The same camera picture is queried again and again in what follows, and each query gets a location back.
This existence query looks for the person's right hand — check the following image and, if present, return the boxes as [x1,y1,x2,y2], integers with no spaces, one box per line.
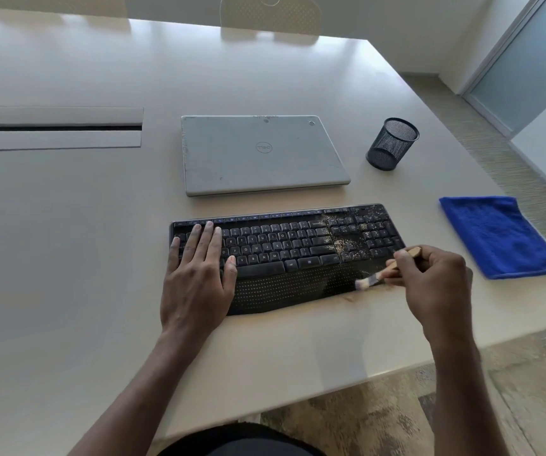
[384,244,474,357]

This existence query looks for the black keyboard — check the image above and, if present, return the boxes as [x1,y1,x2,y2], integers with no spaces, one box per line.
[168,203,409,317]

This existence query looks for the person's left forearm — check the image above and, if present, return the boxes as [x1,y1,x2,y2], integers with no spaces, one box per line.
[66,327,212,456]

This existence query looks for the person's left hand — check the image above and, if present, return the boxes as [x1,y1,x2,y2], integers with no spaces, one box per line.
[160,221,239,343]

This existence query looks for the cream perforated chair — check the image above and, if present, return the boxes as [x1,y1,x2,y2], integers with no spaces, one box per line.
[0,0,129,18]
[219,0,324,36]

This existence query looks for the person's right forearm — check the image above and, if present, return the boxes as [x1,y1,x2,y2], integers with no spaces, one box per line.
[429,341,514,456]

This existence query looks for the silver laptop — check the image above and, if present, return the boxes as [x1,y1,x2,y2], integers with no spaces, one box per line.
[180,114,352,198]

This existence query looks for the small wooden brush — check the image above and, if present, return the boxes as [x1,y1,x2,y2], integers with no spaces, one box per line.
[354,246,422,291]

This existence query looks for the grey desk cable slot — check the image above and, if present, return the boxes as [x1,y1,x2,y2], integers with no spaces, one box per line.
[0,105,144,153]

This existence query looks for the frosted glass door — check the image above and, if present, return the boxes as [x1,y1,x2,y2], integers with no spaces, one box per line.
[460,0,546,138]

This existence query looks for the person's black clothing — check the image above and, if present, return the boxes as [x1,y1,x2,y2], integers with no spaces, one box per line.
[156,422,329,456]

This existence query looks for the black mesh pen holder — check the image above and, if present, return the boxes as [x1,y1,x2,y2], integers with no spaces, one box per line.
[365,117,421,172]

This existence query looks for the blue microfibre cloth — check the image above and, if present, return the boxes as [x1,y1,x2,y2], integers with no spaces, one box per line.
[438,196,546,281]

